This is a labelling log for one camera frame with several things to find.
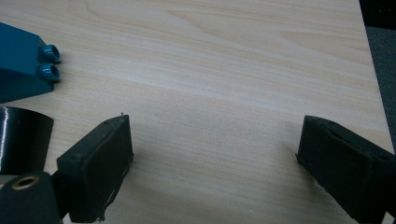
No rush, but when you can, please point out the black toy block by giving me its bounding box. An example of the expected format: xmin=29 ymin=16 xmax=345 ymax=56
xmin=0 ymin=105 xmax=55 ymax=175

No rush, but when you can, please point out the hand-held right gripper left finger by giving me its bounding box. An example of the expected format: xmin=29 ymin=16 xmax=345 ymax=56
xmin=56 ymin=114 xmax=134 ymax=224

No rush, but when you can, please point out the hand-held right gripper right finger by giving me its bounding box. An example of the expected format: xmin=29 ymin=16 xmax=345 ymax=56
xmin=295 ymin=115 xmax=396 ymax=224

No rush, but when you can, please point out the blue toy block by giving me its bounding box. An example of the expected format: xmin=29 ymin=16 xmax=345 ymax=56
xmin=0 ymin=21 xmax=62 ymax=105

